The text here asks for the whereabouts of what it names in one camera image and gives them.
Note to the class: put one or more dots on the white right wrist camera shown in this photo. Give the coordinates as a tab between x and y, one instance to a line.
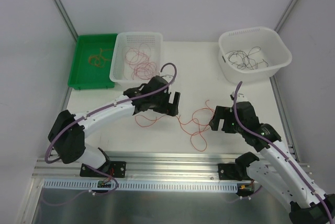
239	97

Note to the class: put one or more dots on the white perforated plastic basket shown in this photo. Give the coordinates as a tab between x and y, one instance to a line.
137	57

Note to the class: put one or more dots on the aluminium mounting rail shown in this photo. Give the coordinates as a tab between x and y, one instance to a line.
198	167

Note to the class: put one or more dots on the white slotted cable duct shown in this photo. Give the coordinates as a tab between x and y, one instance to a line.
98	185

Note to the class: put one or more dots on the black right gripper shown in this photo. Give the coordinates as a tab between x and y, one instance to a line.
225	119

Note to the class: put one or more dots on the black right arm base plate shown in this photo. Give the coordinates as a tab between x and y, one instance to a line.
227	171

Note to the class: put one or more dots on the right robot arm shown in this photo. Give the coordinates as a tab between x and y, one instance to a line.
281	175

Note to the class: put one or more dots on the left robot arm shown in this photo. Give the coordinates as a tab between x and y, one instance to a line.
68	134

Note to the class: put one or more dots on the green plastic tray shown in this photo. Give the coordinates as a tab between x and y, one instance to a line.
92	62

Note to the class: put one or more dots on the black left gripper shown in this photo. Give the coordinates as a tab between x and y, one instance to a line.
169	102

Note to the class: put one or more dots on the white plastic tub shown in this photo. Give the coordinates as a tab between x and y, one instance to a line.
252	54

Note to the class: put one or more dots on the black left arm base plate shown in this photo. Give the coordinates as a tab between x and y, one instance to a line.
116	169

